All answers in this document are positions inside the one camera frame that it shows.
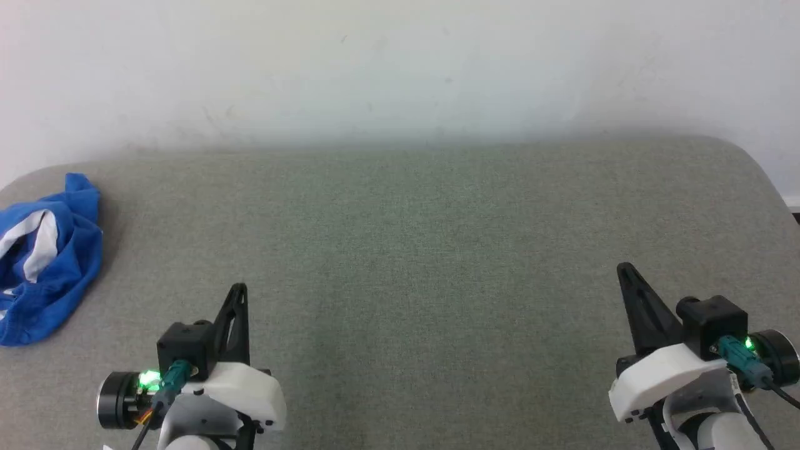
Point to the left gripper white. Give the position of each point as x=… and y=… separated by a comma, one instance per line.
x=250, y=394

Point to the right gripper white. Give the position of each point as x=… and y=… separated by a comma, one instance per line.
x=662, y=378

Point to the blue shorts with white stripe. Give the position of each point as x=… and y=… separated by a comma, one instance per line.
x=69, y=275

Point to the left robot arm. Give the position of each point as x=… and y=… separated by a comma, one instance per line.
x=119, y=400

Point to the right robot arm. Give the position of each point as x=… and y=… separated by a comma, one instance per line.
x=719, y=434

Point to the grey fabric sofa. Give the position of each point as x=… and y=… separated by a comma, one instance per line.
x=400, y=250

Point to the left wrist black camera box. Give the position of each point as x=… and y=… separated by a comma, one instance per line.
x=184, y=344

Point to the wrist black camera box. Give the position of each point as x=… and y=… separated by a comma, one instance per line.
x=184, y=344
x=712, y=322

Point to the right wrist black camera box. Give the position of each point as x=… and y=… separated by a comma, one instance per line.
x=712, y=322

